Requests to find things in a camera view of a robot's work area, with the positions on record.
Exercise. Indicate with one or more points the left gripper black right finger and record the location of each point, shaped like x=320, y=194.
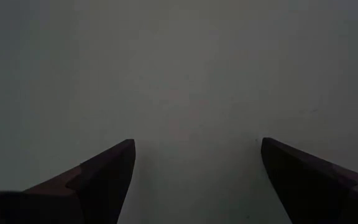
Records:
x=315, y=193

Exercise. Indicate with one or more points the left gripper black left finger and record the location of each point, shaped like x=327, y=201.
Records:
x=104, y=186

